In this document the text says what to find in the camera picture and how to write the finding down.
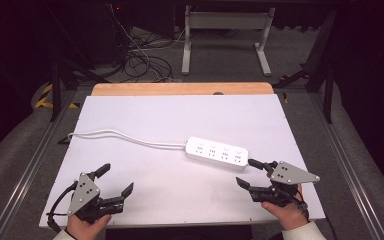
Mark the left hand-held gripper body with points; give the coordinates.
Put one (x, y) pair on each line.
(84, 195)

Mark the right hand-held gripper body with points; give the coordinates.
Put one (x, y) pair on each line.
(288, 176)

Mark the white power strip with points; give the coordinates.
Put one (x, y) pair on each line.
(217, 153)

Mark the person's left hand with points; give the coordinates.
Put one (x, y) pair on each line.
(85, 230)

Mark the person's right hand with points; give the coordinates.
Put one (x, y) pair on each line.
(288, 213)

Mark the yellow black hazard tape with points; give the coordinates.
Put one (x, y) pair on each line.
(46, 100)

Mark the black metal stand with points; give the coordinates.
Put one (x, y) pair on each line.
(56, 90)
(328, 83)

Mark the aluminium floor rail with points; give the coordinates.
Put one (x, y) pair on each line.
(350, 173)
(30, 166)

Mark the white metal desk frame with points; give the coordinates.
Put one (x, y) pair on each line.
(226, 21)

